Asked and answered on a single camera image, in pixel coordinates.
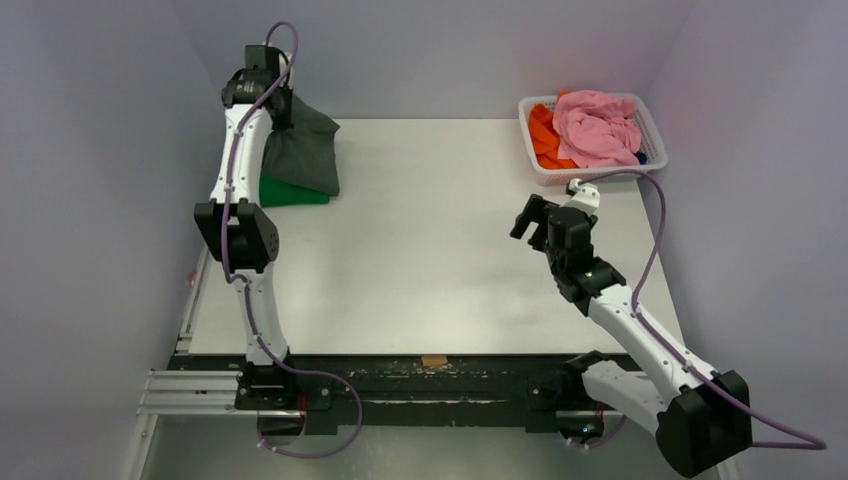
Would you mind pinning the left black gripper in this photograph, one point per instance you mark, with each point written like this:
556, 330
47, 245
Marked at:
282, 109

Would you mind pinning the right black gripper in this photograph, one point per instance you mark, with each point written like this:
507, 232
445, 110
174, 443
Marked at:
539, 221

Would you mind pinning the dark grey t-shirt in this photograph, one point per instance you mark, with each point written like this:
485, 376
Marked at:
304, 154

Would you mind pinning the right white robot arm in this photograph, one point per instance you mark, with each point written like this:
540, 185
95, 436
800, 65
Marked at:
695, 414

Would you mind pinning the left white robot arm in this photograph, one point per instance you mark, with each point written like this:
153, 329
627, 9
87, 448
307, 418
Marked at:
237, 231

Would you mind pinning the orange t-shirt in basket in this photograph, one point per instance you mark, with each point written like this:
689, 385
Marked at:
546, 141

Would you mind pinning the white plastic laundry basket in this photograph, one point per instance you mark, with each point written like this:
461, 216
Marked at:
652, 144

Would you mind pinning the pink crumpled t-shirt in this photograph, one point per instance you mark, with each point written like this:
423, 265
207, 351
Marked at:
597, 129

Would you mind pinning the folded green t-shirt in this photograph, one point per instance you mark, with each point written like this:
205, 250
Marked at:
277, 193

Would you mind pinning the brown tape piece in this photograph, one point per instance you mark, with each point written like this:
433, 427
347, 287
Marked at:
434, 362

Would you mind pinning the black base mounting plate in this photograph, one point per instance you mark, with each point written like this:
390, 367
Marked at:
539, 393

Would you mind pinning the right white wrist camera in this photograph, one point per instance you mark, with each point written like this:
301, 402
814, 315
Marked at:
583, 196

